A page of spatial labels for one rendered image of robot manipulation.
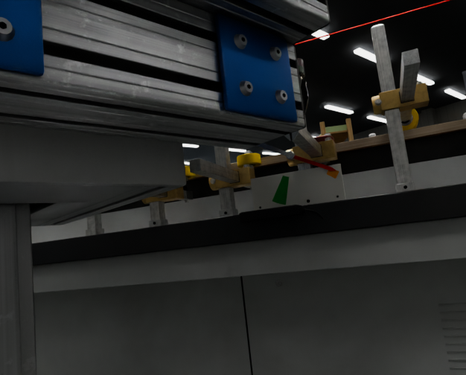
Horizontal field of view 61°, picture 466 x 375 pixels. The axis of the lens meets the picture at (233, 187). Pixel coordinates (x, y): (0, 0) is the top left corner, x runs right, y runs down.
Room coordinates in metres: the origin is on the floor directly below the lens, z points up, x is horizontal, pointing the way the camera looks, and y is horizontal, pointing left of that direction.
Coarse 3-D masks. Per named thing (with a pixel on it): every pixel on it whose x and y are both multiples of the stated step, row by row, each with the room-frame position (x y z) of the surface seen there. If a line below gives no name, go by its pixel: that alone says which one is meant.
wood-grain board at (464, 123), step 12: (408, 132) 1.18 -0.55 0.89; (420, 132) 1.17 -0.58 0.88; (432, 132) 1.16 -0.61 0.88; (444, 132) 1.15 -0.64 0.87; (336, 144) 1.26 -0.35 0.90; (348, 144) 1.24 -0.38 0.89; (360, 144) 1.23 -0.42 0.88; (372, 144) 1.22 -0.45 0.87; (384, 144) 1.23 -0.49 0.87; (276, 156) 1.33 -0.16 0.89
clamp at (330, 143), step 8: (320, 144) 1.08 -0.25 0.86; (328, 144) 1.07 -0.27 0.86; (296, 152) 1.10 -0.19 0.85; (304, 152) 1.10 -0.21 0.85; (328, 152) 1.07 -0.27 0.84; (288, 160) 1.12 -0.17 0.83; (296, 160) 1.11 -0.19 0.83; (312, 160) 1.09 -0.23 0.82; (320, 160) 1.09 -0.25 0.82; (328, 160) 1.11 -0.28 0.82
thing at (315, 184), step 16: (272, 176) 1.13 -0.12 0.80; (288, 176) 1.12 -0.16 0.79; (304, 176) 1.10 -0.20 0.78; (320, 176) 1.08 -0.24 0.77; (336, 176) 1.07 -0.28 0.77; (256, 192) 1.15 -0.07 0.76; (272, 192) 1.13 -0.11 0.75; (288, 192) 1.12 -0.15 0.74; (304, 192) 1.10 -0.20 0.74; (320, 192) 1.09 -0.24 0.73; (336, 192) 1.07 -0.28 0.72; (256, 208) 1.15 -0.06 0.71
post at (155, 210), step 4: (152, 204) 1.29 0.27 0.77; (156, 204) 1.28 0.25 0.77; (160, 204) 1.29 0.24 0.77; (164, 204) 1.31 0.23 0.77; (152, 208) 1.29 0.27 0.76; (156, 208) 1.28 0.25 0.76; (160, 208) 1.29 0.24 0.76; (164, 208) 1.31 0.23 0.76; (152, 212) 1.29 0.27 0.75; (156, 212) 1.28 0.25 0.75; (160, 212) 1.28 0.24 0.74; (164, 212) 1.31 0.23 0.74; (152, 216) 1.29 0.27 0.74; (156, 216) 1.28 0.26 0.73; (160, 216) 1.28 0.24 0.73; (164, 216) 1.30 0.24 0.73
